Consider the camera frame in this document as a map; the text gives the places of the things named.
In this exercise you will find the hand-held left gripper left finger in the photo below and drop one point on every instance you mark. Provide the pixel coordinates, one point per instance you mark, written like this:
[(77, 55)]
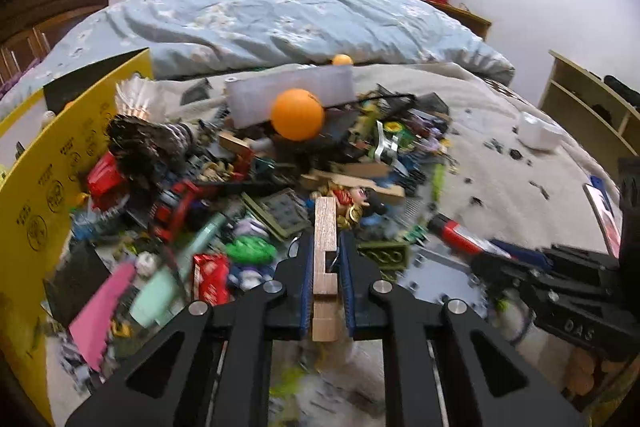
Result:
[(305, 279)]

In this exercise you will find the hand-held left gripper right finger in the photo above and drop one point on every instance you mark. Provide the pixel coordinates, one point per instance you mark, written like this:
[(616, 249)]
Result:
[(347, 279)]

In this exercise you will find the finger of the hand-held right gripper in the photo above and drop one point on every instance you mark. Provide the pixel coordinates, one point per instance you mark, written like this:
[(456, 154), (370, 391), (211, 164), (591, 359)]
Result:
[(520, 250), (500, 269)]

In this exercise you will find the red and white marker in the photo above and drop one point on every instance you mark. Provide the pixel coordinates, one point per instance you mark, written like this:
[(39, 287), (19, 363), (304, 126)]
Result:
[(460, 234)]

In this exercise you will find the notched wooden block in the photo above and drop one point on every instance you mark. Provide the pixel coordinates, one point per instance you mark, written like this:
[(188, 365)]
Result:
[(325, 227)]

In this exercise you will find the person's right hand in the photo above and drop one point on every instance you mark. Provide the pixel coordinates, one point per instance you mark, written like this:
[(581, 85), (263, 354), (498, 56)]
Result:
[(582, 369)]

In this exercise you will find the green toy figure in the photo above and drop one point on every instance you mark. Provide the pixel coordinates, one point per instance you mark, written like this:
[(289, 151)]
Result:
[(250, 252)]

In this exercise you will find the red and gold toy figure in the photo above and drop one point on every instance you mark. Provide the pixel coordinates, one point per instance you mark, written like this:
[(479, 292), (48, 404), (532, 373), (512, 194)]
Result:
[(355, 204)]

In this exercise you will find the pile of toy bricks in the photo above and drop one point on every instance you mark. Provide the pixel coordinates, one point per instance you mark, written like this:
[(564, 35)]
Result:
[(280, 207)]

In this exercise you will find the red and blue booklet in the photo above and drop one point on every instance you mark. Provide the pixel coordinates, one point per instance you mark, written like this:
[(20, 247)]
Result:
[(602, 217)]

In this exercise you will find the red snack packet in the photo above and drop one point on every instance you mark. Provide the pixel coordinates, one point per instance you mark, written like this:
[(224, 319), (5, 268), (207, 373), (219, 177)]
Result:
[(102, 182), (210, 279)]

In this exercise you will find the mint green tube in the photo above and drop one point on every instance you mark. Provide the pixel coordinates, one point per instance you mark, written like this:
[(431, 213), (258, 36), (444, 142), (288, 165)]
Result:
[(165, 287)]

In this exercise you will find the pale wooden shelf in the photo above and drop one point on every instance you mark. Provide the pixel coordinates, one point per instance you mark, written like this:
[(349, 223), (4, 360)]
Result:
[(585, 107)]

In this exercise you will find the orange ping-pong ball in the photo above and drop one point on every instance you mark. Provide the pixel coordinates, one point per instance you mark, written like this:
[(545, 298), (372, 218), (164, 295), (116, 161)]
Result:
[(342, 60), (297, 114)]

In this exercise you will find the translucent plastic box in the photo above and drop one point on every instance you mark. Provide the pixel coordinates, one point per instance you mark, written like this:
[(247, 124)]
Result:
[(250, 102)]

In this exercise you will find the dark cloth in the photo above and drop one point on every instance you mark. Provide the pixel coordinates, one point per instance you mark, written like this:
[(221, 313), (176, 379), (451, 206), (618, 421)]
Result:
[(622, 89)]

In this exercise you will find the pink foam piece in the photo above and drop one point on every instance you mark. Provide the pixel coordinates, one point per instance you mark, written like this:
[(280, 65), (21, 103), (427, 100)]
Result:
[(102, 312)]

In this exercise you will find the black feather shuttlecock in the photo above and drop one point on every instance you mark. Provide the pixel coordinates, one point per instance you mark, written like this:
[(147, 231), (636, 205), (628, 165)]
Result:
[(142, 149)]

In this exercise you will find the white feather shuttlecock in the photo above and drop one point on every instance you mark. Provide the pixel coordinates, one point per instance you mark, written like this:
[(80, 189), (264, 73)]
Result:
[(135, 97)]

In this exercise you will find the blue floral quilt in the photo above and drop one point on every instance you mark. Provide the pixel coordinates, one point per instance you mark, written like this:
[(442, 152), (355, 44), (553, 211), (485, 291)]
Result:
[(280, 27)]

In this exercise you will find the dark wooden headboard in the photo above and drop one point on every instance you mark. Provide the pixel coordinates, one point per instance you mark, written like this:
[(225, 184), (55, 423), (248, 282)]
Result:
[(45, 17)]

